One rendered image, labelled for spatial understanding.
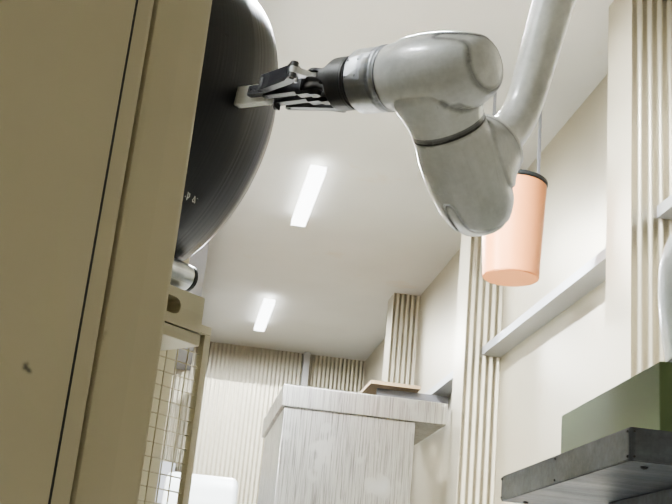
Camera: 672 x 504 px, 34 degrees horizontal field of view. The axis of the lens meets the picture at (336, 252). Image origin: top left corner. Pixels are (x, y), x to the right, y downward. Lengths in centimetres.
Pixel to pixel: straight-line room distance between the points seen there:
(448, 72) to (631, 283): 385
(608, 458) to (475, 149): 42
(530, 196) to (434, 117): 484
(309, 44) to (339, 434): 289
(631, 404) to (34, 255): 100
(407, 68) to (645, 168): 405
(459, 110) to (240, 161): 42
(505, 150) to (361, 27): 491
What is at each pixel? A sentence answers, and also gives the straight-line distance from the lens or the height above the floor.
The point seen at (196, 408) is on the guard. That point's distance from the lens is 238.
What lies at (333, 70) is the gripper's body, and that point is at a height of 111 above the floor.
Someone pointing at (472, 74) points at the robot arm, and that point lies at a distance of 137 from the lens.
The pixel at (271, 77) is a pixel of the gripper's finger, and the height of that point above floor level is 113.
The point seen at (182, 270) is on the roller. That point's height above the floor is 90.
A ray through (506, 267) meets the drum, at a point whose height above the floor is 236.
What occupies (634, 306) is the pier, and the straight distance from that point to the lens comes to 514.
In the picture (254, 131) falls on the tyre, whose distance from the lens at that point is 169.
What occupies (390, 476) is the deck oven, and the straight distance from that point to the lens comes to 796.
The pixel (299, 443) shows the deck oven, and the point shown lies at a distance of 788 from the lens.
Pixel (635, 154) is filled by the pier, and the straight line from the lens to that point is 541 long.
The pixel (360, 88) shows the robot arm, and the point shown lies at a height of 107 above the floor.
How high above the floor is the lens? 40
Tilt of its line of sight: 19 degrees up
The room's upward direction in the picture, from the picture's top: 6 degrees clockwise
